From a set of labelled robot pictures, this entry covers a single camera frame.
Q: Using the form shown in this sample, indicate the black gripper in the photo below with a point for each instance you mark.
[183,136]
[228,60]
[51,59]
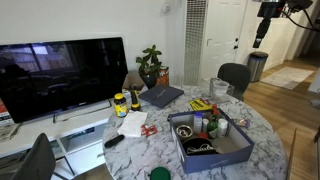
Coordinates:
[270,9]

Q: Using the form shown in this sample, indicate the clear plastic cup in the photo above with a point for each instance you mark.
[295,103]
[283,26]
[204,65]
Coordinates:
[221,87]

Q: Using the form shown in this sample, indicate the transparent plastic box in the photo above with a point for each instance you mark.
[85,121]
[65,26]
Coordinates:
[221,90]

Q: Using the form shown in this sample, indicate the orange patterned box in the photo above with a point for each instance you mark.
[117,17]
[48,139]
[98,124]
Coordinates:
[163,76]

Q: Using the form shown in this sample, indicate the dark blue cardboard box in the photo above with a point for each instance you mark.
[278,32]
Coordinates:
[213,160]

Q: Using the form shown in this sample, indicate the steel trash can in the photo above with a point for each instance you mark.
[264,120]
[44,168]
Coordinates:
[257,66]

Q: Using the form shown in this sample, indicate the white door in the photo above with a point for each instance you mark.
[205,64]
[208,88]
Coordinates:
[223,33]

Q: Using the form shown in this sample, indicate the dark grey office chair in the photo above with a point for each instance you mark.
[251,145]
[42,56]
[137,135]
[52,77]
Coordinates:
[235,76]

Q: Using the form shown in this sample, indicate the light grey rug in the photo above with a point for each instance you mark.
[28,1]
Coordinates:
[286,77]

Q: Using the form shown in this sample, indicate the small red cap bottle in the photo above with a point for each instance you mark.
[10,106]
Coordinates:
[214,107]

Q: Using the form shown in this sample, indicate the yellow thank you card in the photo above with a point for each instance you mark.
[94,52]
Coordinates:
[199,105]

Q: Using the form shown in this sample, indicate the round white thermostat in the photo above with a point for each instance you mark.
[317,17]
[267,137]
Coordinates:
[165,8]

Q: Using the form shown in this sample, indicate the white cap jar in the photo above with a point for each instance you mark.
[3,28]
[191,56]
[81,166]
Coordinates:
[222,127]

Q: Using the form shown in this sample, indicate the green bottle red cap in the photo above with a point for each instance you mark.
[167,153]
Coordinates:
[212,128]

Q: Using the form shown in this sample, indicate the white bottle blue cap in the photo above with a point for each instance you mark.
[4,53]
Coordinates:
[197,123]

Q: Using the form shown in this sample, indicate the green potted plant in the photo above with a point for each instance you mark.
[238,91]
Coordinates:
[150,61]

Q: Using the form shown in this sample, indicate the amber bottle red cap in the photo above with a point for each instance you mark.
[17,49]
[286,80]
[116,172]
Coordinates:
[203,135]

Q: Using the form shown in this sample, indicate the black plant pot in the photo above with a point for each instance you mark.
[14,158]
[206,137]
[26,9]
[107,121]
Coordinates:
[149,80]

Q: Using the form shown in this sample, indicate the round metal tin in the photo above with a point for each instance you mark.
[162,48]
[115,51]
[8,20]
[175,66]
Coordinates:
[184,131]

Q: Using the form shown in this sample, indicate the black cap white print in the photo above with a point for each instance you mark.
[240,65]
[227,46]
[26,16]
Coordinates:
[198,146]

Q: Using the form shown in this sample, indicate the dark bottle yellow label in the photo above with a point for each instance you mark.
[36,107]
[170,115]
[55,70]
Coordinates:
[135,100]

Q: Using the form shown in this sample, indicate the red ketchup packet pile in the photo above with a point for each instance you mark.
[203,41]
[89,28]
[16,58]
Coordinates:
[148,130]

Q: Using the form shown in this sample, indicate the white paper napkin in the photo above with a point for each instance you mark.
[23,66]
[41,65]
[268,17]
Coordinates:
[132,123]

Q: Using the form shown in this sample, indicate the yellow lid vitamin bottle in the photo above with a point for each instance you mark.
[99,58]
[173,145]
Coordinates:
[120,106]

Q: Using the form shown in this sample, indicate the green round lid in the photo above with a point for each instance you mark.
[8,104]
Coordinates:
[160,174]

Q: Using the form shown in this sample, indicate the black remote control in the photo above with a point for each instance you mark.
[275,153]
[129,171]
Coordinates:
[114,141]

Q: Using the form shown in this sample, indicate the black flat screen television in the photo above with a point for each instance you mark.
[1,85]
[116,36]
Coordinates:
[63,75]

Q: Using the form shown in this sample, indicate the white television stand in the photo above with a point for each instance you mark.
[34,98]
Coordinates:
[83,150]

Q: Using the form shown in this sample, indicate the black chair backrest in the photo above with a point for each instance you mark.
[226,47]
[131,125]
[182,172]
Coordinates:
[38,160]

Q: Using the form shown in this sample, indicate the stack of magazines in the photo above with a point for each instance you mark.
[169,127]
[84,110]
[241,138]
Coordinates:
[8,131]

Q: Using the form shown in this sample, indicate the white wall heater grille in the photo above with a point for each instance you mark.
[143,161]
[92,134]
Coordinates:
[195,40]

